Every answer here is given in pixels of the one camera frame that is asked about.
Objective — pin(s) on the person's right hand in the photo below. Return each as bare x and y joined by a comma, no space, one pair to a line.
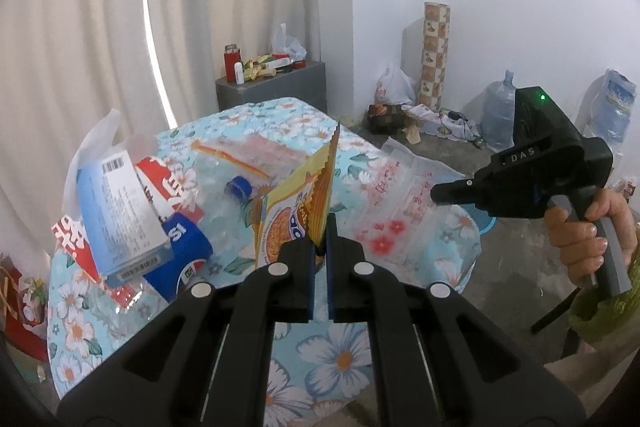
580,247

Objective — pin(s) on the grey cabinet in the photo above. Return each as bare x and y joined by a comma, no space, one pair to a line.
280,89

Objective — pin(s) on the blue grey carton box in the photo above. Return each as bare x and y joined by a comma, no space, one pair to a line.
120,217

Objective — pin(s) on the pile of yellow wrappers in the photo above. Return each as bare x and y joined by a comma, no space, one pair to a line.
260,67

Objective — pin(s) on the empty blue water jug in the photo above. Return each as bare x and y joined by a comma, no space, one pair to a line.
497,117

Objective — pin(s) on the blue plastic basin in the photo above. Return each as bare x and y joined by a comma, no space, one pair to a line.
485,222

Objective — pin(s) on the red thermos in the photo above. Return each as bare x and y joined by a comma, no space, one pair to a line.
231,62

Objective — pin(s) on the white plastic bag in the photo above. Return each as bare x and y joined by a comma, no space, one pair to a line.
95,142

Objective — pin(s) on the person's beige clothing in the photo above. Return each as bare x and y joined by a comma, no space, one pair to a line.
600,372

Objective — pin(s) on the floral covered table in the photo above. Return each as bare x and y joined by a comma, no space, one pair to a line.
320,352

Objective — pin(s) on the white printed paper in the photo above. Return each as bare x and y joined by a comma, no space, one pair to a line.
425,114

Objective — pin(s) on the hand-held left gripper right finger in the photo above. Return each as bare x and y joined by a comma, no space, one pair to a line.
345,282

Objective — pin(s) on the patterned paper roll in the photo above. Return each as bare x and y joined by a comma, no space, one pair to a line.
434,57

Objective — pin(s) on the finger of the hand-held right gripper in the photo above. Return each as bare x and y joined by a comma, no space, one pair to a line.
452,193

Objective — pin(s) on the labelled clear water jug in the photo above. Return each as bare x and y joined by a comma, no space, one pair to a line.
615,112

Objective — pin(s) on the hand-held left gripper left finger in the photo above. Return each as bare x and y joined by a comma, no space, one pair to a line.
295,277

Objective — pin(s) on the dark box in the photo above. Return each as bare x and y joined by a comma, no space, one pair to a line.
387,117

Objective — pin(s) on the clear plastic bag red print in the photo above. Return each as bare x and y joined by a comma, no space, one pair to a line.
400,207

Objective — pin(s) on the yellow noodle packet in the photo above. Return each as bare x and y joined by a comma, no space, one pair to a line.
285,217

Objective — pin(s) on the white shopping bag red print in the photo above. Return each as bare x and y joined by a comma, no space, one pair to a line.
395,87

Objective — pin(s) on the small white bottle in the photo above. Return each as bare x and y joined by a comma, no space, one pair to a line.
239,73

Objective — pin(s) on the clear bottle with blue label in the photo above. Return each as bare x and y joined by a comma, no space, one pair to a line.
175,252

